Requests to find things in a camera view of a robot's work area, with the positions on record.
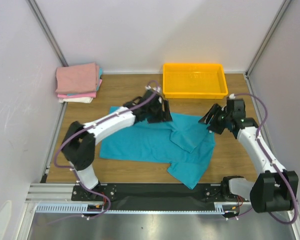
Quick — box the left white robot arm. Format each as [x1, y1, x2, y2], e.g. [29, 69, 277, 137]
[60, 88, 173, 200]

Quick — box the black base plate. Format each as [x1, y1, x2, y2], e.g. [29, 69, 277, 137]
[71, 182, 251, 212]

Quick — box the white folded shirt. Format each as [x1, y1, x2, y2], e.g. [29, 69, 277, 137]
[58, 97, 94, 104]

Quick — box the white slotted cable duct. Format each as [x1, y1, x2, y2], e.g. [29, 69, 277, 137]
[35, 203, 225, 215]

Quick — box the light blue folded shirt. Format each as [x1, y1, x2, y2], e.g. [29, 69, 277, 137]
[67, 68, 103, 97]

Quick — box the aluminium corner post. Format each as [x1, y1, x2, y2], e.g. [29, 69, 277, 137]
[245, 0, 293, 78]
[26, 0, 69, 67]

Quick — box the dusty pink folded shirt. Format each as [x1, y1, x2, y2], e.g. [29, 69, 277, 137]
[55, 63, 100, 95]

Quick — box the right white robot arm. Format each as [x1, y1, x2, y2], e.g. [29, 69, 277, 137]
[199, 97, 299, 213]

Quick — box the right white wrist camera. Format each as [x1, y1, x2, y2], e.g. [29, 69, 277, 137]
[229, 93, 236, 99]

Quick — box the teal t shirt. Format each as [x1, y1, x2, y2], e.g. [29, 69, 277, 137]
[99, 113, 216, 189]

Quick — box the yellow plastic tray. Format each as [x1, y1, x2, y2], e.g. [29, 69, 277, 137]
[162, 63, 229, 100]

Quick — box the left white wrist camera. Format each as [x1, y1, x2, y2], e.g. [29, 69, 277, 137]
[145, 85, 163, 103]

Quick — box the left aluminium corner post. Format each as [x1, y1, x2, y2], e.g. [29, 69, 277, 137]
[26, 0, 69, 67]

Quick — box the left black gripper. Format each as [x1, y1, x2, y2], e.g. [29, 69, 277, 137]
[146, 99, 171, 124]

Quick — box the aluminium frame rail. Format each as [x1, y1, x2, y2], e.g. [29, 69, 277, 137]
[24, 182, 300, 204]

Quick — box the bright pink folded shirt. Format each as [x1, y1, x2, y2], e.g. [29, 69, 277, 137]
[57, 78, 103, 99]

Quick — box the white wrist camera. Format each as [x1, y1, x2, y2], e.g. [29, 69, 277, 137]
[145, 85, 163, 103]
[229, 93, 236, 99]

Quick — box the right aluminium corner post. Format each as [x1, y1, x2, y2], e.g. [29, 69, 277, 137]
[245, 0, 293, 78]

